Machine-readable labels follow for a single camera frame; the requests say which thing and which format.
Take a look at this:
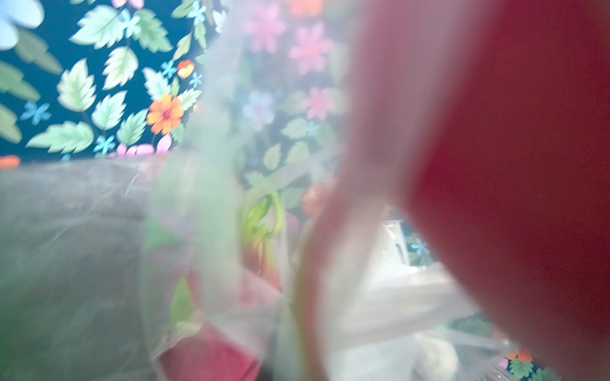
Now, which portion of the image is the clear zip-top bag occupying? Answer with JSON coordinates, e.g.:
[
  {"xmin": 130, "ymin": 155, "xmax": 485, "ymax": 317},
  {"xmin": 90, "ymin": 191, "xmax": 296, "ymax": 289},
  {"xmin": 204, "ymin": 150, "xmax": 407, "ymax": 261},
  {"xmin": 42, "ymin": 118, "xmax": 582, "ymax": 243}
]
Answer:
[{"xmin": 142, "ymin": 0, "xmax": 610, "ymax": 381}]

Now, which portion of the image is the pink dragon fruit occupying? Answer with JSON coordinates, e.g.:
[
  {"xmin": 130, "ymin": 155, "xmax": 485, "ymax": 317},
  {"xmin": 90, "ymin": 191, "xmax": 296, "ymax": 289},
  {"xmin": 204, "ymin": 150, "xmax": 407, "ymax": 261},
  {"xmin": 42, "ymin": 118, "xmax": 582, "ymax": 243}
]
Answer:
[{"xmin": 156, "ymin": 0, "xmax": 610, "ymax": 381}]

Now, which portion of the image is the white teddy bear blue shirt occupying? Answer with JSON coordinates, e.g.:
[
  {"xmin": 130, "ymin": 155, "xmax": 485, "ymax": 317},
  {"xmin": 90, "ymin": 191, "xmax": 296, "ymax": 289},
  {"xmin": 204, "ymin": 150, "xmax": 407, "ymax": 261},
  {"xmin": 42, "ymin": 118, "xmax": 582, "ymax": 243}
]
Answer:
[{"xmin": 411, "ymin": 334, "xmax": 459, "ymax": 381}]

